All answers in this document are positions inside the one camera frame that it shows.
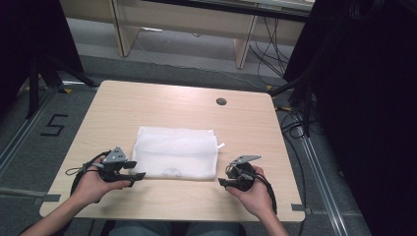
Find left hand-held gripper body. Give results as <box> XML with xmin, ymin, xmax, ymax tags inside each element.
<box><xmin>97</xmin><ymin>147</ymin><xmax>129</xmax><ymax>183</ymax></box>

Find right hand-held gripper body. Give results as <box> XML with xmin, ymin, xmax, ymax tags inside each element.
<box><xmin>229</xmin><ymin>154</ymin><xmax>263</xmax><ymax>193</ymax></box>

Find white mesh laundry bag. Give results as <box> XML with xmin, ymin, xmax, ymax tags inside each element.
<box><xmin>131</xmin><ymin>126</ymin><xmax>226</xmax><ymax>181</ymax></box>

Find person's right hand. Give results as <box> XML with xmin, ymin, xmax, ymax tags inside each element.
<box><xmin>225</xmin><ymin>164</ymin><xmax>275</xmax><ymax>219</ymax></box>

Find person's left hand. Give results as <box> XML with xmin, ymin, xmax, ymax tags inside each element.
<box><xmin>70</xmin><ymin>162</ymin><xmax>132</xmax><ymax>207</ymax></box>

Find person's legs in jeans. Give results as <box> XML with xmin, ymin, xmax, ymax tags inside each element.
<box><xmin>107</xmin><ymin>219</ymin><xmax>243</xmax><ymax>236</ymax></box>

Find grey tape strip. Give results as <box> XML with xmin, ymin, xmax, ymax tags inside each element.
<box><xmin>290</xmin><ymin>203</ymin><xmax>313</xmax><ymax>216</ymax></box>
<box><xmin>31</xmin><ymin>193</ymin><xmax>62</xmax><ymax>207</ymax></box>

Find black metal stand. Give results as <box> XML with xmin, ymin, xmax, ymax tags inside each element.
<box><xmin>268</xmin><ymin>32</ymin><xmax>332</xmax><ymax>139</ymax></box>
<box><xmin>25</xmin><ymin>53</ymin><xmax>100</xmax><ymax>120</ymax></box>

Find black curtain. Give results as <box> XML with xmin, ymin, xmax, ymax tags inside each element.
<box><xmin>0</xmin><ymin>0</ymin><xmax>86</xmax><ymax>114</ymax></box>
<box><xmin>283</xmin><ymin>0</ymin><xmax>417</xmax><ymax>236</ymax></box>

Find light wooden desk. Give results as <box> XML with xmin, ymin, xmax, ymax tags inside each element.
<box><xmin>58</xmin><ymin>0</ymin><xmax>317</xmax><ymax>71</ymax></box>

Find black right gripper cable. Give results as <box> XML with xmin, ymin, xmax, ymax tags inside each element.
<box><xmin>255</xmin><ymin>171</ymin><xmax>279</xmax><ymax>215</ymax></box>

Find black floor cables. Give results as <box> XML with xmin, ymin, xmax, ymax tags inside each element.
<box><xmin>275</xmin><ymin>103</ymin><xmax>317</xmax><ymax>228</ymax></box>

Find metal floor rail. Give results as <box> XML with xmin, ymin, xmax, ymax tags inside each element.
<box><xmin>298</xmin><ymin>133</ymin><xmax>351</xmax><ymax>236</ymax></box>
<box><xmin>0</xmin><ymin>88</ymin><xmax>63</xmax><ymax>176</ymax></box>

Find black hanging cable bundle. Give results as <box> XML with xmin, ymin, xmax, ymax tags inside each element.
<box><xmin>248</xmin><ymin>16</ymin><xmax>293</xmax><ymax>87</ymax></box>

